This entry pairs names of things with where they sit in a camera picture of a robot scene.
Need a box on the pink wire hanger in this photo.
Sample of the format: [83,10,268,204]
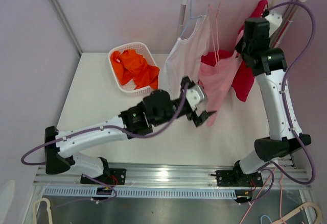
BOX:
[239,165,286,224]
[209,0,221,76]

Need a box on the orange t shirt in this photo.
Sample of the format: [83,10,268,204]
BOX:
[110,49,160,90]

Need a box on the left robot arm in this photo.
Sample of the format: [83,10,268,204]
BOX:
[45,77,216,184]

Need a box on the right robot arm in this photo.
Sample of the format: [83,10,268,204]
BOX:
[232,18,311,186]

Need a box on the pale pink t shirt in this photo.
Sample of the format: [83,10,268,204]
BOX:
[158,15,210,98]

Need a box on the wooden hanger on floor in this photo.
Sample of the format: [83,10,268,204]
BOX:
[273,202,323,224]

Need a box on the cream hanger at left floor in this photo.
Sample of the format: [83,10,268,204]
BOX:
[32,197,54,224]

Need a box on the white plastic basket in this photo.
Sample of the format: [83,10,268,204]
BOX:
[108,42,159,96]

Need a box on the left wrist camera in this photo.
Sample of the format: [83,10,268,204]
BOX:
[186,84,207,111]

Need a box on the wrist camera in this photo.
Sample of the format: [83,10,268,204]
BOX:
[186,84,207,111]
[262,9,283,37]

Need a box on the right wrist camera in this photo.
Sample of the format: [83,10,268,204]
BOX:
[262,9,283,37]

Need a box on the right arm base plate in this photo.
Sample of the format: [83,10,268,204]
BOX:
[215,169,263,187]

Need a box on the pink wire hanger on floor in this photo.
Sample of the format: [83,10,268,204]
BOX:
[239,165,286,224]

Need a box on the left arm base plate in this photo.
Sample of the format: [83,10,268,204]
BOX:
[95,168,127,186]

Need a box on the white slotted cable duct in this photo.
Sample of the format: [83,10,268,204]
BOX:
[43,187,237,200]

